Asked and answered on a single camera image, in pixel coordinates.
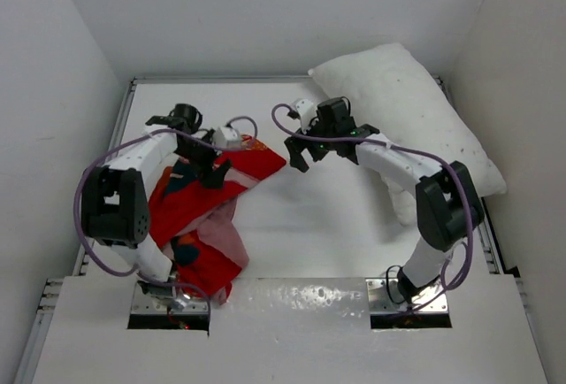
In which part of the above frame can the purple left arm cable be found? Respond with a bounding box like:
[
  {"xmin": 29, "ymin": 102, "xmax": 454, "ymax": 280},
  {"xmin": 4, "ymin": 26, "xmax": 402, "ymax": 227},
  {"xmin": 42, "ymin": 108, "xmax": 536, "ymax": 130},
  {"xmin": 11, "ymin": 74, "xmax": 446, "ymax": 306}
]
[{"xmin": 73, "ymin": 116, "xmax": 259, "ymax": 314}]

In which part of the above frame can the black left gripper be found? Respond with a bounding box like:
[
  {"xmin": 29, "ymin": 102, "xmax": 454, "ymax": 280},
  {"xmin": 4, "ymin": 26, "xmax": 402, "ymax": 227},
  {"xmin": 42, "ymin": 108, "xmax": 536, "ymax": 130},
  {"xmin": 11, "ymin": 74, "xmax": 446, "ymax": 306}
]
[{"xmin": 172, "ymin": 128, "xmax": 230, "ymax": 188}]

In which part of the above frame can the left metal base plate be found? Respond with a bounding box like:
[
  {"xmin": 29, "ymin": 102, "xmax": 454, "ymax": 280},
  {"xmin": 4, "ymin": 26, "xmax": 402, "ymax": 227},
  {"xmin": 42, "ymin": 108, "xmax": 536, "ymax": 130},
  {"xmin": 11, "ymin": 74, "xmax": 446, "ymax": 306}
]
[{"xmin": 131, "ymin": 280, "xmax": 209, "ymax": 315}]

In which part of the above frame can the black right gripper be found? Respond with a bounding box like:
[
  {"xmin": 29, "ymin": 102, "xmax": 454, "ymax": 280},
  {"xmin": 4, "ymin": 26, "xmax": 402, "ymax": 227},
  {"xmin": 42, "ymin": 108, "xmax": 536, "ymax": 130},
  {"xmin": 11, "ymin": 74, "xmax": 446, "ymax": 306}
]
[{"xmin": 283, "ymin": 111, "xmax": 335, "ymax": 173}]

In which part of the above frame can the red and pink pillowcase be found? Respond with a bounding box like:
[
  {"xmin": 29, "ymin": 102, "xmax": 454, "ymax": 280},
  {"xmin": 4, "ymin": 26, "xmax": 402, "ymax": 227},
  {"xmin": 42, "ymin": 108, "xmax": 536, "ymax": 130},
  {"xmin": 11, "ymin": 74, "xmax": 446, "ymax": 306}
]
[{"xmin": 149, "ymin": 141, "xmax": 287, "ymax": 305}]

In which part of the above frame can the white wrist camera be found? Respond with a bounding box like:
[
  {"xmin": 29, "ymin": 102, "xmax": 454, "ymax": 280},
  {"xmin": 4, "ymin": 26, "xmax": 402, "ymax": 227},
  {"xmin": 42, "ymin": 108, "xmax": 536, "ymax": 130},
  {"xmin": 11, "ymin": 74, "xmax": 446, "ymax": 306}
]
[
  {"xmin": 291, "ymin": 98, "xmax": 317, "ymax": 133},
  {"xmin": 212, "ymin": 126, "xmax": 242, "ymax": 150}
]

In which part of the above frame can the aluminium table frame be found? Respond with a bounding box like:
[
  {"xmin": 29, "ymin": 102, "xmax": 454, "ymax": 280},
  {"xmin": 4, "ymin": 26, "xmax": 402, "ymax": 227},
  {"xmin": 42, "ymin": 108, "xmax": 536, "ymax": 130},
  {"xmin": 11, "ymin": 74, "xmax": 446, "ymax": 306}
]
[{"xmin": 34, "ymin": 79, "xmax": 546, "ymax": 383}]

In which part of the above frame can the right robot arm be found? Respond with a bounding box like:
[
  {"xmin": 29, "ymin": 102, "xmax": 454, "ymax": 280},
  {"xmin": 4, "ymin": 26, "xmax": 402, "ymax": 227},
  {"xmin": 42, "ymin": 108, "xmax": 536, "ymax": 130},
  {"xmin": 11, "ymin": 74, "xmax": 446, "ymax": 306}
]
[{"xmin": 275, "ymin": 97, "xmax": 485, "ymax": 304}]

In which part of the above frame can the metal base plate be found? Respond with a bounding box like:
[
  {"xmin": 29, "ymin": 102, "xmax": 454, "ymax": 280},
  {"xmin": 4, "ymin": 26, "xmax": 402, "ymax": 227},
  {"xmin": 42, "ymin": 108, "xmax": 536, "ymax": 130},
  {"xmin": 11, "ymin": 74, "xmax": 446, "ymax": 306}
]
[
  {"xmin": 365, "ymin": 277, "xmax": 449, "ymax": 315},
  {"xmin": 131, "ymin": 280, "xmax": 209, "ymax": 315}
]

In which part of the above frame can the white front cover board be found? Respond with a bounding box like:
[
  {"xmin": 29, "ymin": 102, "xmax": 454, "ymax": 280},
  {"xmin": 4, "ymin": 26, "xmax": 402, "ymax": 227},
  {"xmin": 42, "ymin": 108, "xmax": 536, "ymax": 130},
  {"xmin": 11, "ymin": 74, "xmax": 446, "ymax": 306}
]
[{"xmin": 34, "ymin": 275, "xmax": 546, "ymax": 383}]

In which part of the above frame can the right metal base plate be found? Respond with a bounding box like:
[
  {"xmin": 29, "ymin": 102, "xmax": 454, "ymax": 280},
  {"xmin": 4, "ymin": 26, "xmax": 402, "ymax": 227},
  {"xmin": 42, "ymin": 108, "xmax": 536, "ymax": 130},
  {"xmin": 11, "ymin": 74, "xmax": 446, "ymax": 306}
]
[{"xmin": 365, "ymin": 277, "xmax": 449, "ymax": 315}]

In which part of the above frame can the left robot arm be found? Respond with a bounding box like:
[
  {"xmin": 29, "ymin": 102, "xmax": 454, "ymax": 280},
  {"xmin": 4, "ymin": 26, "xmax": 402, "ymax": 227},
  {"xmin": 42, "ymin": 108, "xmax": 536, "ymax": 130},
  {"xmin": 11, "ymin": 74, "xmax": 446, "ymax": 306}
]
[{"xmin": 73, "ymin": 104, "xmax": 241, "ymax": 287}]

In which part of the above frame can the white pillow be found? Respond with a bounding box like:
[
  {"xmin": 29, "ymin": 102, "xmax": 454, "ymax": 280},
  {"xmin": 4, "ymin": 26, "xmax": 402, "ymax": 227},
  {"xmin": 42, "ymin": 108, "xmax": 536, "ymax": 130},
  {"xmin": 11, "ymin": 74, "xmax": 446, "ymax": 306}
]
[{"xmin": 308, "ymin": 42, "xmax": 508, "ymax": 226}]

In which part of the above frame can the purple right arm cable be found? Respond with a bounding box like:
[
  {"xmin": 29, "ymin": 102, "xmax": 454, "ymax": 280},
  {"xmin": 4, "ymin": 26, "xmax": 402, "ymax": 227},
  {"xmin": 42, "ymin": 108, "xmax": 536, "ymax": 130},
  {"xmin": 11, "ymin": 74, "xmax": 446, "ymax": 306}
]
[{"xmin": 271, "ymin": 104, "xmax": 475, "ymax": 314}]

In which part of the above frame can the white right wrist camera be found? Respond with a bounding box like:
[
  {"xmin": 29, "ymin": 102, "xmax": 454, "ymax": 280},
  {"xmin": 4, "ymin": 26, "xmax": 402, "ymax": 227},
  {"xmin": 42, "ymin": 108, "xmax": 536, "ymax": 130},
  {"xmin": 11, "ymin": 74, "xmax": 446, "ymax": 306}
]
[{"xmin": 291, "ymin": 98, "xmax": 317, "ymax": 133}]

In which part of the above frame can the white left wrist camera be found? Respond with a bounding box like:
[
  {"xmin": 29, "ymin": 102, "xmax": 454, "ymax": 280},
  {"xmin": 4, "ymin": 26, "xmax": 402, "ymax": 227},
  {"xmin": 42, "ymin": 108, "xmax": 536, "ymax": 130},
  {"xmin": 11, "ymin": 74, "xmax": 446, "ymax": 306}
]
[{"xmin": 212, "ymin": 126, "xmax": 242, "ymax": 150}]

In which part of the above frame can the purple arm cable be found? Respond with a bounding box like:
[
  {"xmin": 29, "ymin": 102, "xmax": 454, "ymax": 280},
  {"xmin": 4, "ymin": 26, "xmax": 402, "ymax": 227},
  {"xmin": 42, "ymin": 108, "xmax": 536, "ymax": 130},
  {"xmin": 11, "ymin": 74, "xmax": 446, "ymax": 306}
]
[
  {"xmin": 271, "ymin": 104, "xmax": 475, "ymax": 314},
  {"xmin": 73, "ymin": 116, "xmax": 259, "ymax": 314}
]

